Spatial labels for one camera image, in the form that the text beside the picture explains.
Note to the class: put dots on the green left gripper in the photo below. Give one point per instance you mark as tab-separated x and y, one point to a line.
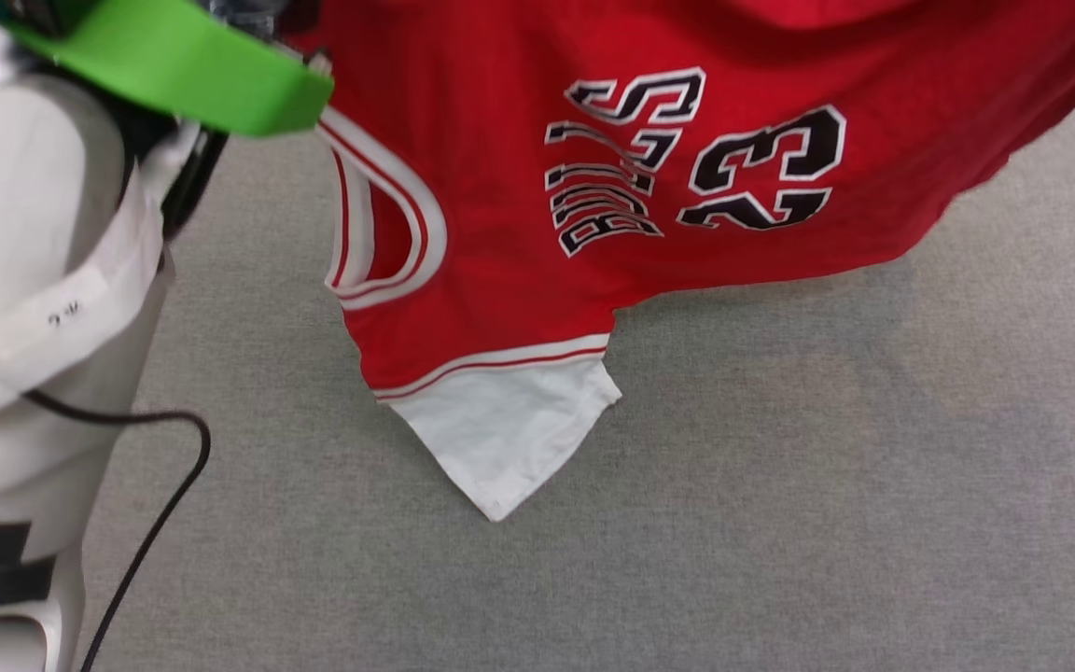
174	65

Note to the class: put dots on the red and white basketball jersey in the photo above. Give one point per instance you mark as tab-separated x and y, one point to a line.
500	140

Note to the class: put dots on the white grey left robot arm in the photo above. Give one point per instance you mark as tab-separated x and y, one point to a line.
24	187

